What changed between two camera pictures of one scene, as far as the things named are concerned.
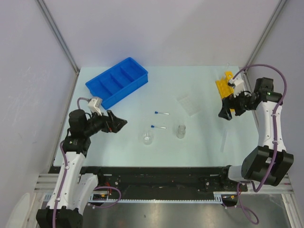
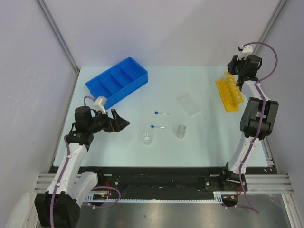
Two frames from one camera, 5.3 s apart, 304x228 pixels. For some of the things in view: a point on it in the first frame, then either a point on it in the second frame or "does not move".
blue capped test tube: x=156 y=112 does not move
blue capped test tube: x=153 y=126 does not move
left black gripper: x=110 y=123 does not move
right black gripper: x=228 y=102 to x=234 y=61
